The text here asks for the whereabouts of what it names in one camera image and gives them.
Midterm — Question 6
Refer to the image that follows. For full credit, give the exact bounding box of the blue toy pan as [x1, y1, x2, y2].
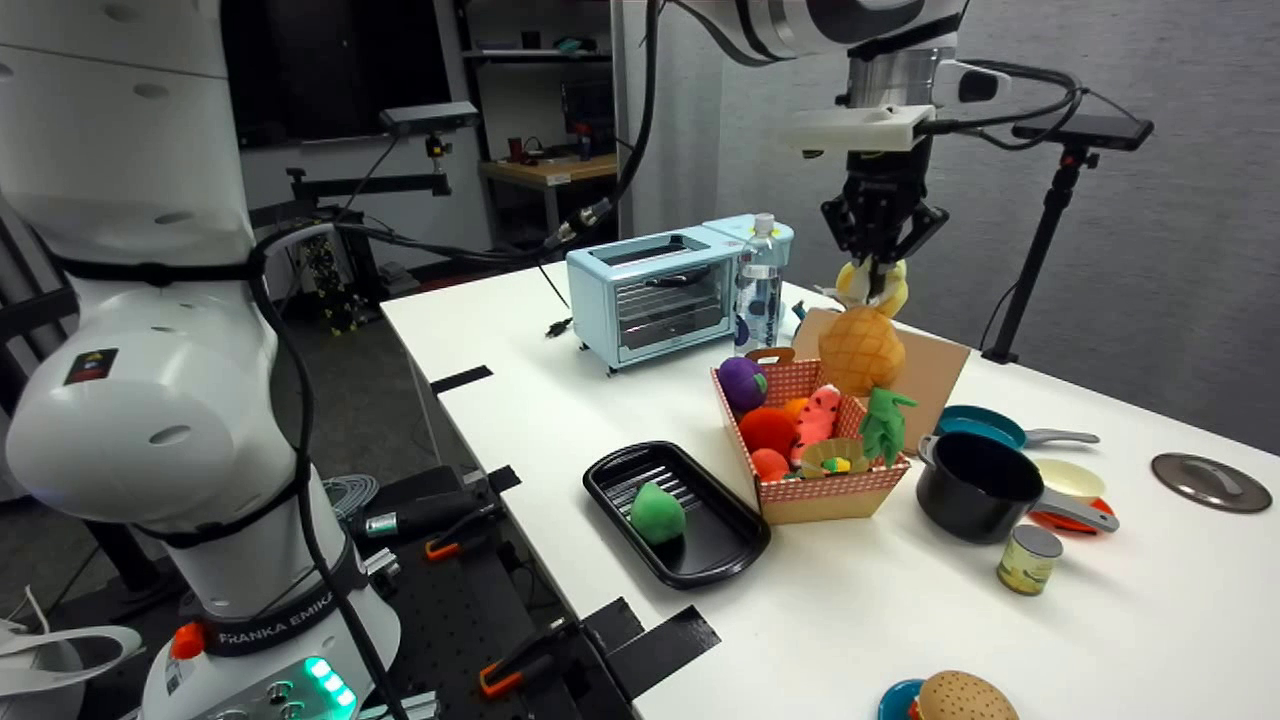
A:
[931, 404, 1104, 461]

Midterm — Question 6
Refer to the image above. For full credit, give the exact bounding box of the small wooden background table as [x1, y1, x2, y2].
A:
[477, 149, 625, 253]

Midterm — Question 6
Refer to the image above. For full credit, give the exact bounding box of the clear plastic water bottle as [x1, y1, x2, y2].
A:
[730, 208, 797, 357]

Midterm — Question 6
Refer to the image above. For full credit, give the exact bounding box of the orange cardboard box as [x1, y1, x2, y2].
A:
[711, 310, 974, 527]

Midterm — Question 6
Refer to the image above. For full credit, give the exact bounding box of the green plush fruit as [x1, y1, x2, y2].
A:
[628, 482, 687, 549]

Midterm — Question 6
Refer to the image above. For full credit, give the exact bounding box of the red and cream toy pan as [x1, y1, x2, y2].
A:
[1024, 458, 1124, 539]

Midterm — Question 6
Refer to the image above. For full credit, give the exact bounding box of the small toy can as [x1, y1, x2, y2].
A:
[992, 522, 1069, 600]

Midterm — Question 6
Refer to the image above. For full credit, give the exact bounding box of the orange handled clamp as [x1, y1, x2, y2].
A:
[472, 622, 581, 703]
[415, 526, 506, 568]

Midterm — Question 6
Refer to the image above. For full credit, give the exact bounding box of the purple plush fruit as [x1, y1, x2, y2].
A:
[711, 354, 773, 422]

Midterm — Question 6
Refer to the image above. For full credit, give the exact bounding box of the toy burger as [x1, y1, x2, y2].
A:
[907, 667, 1024, 720]

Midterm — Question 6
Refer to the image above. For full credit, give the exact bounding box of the yellow banana plush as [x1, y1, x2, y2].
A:
[833, 253, 916, 319]

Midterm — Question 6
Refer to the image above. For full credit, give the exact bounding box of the black camera on boom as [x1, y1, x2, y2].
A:
[377, 99, 482, 140]

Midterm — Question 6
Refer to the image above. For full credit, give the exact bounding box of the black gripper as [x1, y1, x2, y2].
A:
[815, 146, 956, 310]

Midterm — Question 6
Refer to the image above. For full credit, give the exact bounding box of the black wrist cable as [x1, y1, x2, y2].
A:
[929, 51, 1086, 140]

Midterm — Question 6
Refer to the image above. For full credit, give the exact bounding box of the black plastic tray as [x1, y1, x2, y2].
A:
[581, 437, 774, 592]

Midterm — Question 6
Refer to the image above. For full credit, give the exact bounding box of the black camera on tripod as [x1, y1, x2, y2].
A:
[1007, 107, 1161, 157]

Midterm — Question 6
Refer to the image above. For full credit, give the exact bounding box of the small blue plate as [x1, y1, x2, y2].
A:
[872, 675, 931, 720]

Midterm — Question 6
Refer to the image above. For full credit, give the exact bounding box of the red tomato plush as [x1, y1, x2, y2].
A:
[734, 404, 802, 458]

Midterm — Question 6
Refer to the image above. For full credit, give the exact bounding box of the orange red plush fruit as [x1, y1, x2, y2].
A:
[747, 443, 791, 490]

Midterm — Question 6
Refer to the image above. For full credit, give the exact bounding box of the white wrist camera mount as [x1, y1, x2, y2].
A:
[797, 99, 939, 164]

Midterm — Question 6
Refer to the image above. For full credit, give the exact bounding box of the black toy pot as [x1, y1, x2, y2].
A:
[913, 430, 1047, 549]

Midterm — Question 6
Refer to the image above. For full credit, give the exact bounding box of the light blue toaster oven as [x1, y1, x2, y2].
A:
[565, 212, 798, 375]

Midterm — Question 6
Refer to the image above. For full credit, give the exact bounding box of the round metal table grommet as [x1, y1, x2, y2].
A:
[1148, 450, 1277, 522]

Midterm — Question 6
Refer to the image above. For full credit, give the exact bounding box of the black tripod stand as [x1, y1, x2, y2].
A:
[980, 146, 1098, 367]

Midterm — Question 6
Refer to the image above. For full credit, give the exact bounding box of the orange pineapple plush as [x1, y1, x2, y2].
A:
[813, 305, 918, 467]

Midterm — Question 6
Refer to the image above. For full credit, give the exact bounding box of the pink orange plush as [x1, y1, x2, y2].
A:
[782, 379, 848, 467]

